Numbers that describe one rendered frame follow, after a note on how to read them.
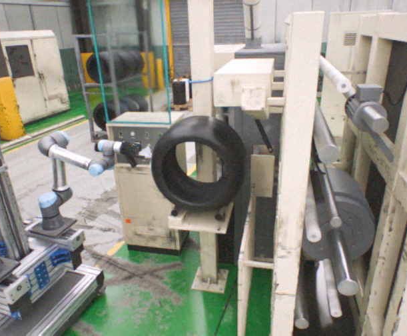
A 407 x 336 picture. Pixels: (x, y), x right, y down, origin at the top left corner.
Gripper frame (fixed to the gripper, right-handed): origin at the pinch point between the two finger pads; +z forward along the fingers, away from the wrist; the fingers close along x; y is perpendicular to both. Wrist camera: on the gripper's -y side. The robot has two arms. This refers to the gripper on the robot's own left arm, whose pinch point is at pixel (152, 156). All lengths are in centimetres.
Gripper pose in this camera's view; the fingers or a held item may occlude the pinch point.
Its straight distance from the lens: 209.5
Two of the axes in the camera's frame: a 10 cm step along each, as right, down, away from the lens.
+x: 2.2, -3.9, 8.9
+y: 0.8, -9.0, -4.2
